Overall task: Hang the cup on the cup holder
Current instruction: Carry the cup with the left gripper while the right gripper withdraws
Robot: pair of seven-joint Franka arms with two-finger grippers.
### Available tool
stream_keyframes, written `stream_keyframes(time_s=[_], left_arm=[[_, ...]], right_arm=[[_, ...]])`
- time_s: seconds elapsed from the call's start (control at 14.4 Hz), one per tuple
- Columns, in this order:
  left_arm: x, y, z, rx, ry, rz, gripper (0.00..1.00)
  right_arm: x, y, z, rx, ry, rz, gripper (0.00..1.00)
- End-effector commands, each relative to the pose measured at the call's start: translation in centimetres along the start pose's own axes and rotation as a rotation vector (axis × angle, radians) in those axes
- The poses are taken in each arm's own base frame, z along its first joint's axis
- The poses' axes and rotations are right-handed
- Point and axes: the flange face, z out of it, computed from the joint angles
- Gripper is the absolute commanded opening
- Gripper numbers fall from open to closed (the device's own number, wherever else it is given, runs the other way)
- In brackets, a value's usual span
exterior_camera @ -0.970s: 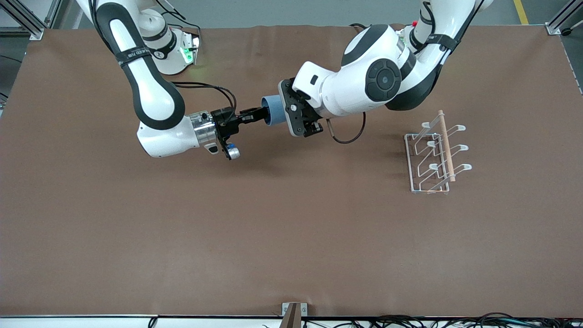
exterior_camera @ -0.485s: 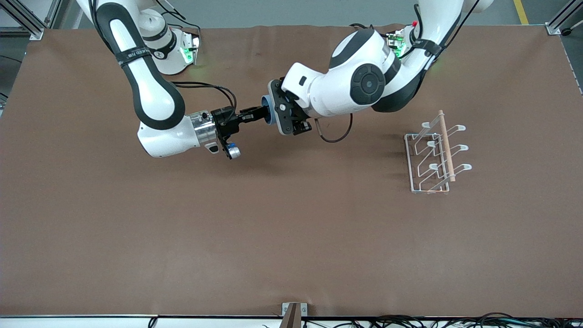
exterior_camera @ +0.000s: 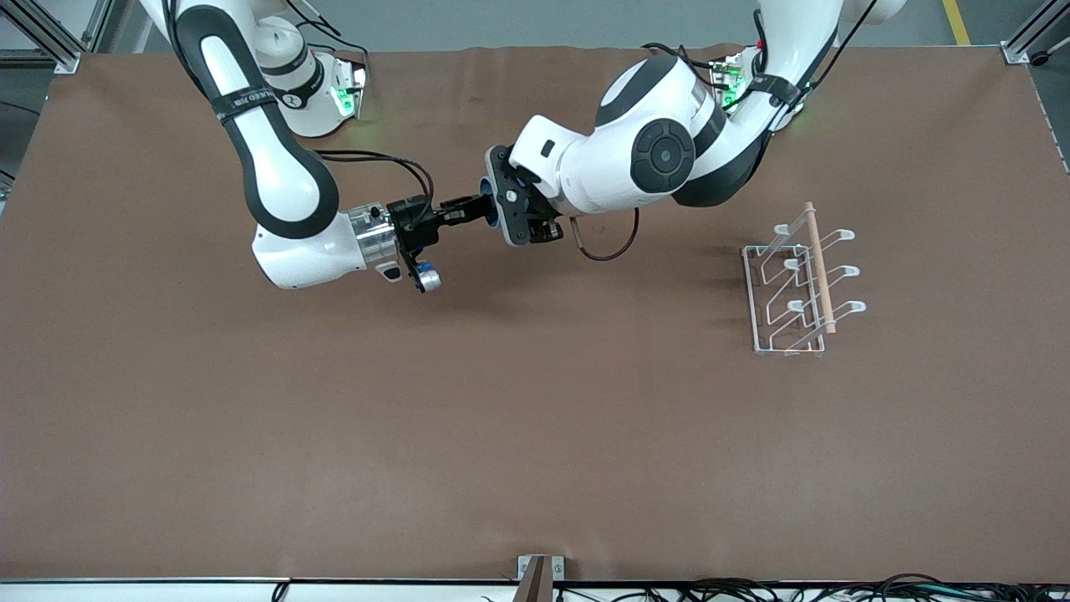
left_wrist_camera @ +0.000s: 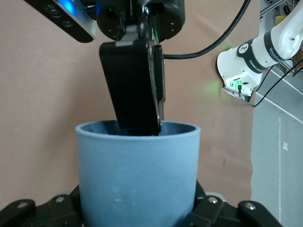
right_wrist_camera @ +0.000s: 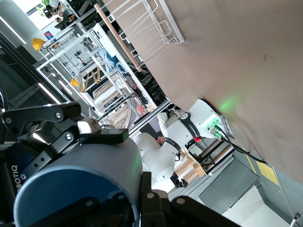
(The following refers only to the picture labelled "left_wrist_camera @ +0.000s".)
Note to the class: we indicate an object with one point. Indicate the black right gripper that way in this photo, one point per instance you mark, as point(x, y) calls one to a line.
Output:
point(165, 16)

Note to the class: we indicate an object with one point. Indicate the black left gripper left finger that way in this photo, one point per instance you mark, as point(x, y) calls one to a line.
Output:
point(47, 212)

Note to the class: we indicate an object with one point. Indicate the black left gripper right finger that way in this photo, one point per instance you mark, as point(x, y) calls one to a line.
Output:
point(225, 212)

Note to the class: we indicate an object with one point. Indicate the blue cup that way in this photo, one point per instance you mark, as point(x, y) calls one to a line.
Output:
point(137, 177)

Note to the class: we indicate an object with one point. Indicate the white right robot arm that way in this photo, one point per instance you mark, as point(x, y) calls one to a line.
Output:
point(251, 61)

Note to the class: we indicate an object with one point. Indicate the brown table cover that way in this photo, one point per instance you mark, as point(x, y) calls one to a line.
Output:
point(47, 94)

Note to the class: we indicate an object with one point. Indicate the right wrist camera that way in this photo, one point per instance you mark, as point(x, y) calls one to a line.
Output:
point(71, 23)

